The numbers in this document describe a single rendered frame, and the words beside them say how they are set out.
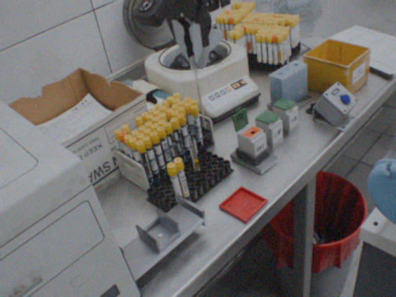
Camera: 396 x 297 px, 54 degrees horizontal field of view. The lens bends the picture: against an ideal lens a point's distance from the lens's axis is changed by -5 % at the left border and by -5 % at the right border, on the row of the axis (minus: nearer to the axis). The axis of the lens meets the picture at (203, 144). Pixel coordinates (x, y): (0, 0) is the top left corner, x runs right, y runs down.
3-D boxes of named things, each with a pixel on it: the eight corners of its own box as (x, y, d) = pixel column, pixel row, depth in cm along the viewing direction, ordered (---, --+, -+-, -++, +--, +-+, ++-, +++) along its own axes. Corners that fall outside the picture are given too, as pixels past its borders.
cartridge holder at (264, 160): (261, 175, 84) (260, 162, 82) (230, 159, 90) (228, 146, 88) (278, 162, 87) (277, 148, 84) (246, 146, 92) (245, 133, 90)
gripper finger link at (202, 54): (231, 60, 71) (223, 10, 66) (208, 75, 68) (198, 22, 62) (218, 58, 73) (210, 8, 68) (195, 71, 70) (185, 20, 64)
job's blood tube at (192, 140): (198, 179, 85) (191, 142, 79) (194, 177, 86) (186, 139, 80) (203, 176, 86) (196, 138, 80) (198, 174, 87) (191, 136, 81)
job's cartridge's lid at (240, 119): (232, 113, 82) (231, 112, 82) (237, 133, 84) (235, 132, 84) (245, 104, 84) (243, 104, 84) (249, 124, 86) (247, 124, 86)
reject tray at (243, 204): (245, 223, 74) (245, 221, 74) (218, 208, 78) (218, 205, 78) (268, 202, 77) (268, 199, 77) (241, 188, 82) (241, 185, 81)
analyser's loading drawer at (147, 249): (119, 301, 62) (109, 282, 59) (96, 278, 66) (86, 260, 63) (207, 224, 72) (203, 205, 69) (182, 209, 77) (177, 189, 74)
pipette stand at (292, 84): (287, 116, 100) (286, 81, 94) (266, 107, 104) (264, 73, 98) (312, 99, 104) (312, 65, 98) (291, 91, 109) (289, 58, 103)
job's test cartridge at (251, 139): (255, 164, 85) (253, 140, 81) (239, 156, 88) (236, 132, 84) (267, 154, 87) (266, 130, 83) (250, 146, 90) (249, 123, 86)
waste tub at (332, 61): (346, 102, 101) (348, 67, 95) (302, 88, 109) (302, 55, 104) (369, 81, 108) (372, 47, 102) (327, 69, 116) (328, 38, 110)
